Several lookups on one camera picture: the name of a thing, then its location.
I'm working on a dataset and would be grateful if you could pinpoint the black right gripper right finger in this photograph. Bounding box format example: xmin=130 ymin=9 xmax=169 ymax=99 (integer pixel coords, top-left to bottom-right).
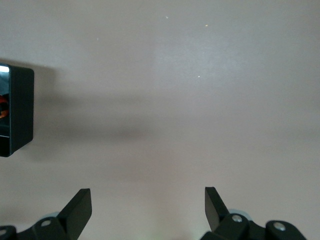
xmin=201 ymin=186 xmax=307 ymax=240

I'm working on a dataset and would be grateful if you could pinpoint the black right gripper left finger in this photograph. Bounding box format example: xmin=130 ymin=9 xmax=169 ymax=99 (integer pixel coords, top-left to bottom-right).
xmin=0 ymin=188 xmax=93 ymax=240

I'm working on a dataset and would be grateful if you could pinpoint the black plastic tray box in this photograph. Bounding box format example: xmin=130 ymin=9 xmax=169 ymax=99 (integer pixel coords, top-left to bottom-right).
xmin=0 ymin=58 xmax=35 ymax=158

